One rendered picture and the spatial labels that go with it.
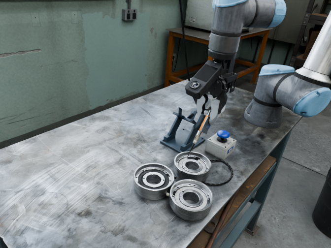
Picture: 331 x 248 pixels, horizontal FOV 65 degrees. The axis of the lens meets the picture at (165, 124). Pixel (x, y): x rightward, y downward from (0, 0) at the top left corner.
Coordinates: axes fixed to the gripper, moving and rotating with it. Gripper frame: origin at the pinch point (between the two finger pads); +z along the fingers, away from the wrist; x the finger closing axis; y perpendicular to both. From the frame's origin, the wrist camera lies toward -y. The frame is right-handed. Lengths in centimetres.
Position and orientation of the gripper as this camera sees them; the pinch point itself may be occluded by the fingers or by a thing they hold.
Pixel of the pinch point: (205, 120)
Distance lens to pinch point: 77.6
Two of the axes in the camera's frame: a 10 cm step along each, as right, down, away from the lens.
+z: -0.9, 8.6, 5.0
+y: 6.5, -3.3, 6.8
